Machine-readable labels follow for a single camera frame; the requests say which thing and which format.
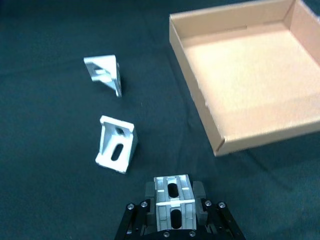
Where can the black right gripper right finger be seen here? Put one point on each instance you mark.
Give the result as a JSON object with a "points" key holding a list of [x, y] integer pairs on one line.
{"points": [[215, 215]]}

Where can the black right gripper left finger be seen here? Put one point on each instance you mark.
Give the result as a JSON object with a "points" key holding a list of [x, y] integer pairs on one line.
{"points": [[140, 215]]}

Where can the silver metal corner bracket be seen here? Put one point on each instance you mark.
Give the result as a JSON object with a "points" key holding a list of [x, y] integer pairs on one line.
{"points": [[105, 73], [174, 203], [115, 144]]}

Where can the black table cloth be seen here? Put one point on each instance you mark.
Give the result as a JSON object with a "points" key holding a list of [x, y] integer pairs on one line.
{"points": [[62, 125]]}

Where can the shallow brown cardboard tray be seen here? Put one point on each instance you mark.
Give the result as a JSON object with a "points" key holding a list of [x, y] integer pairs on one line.
{"points": [[246, 75]]}

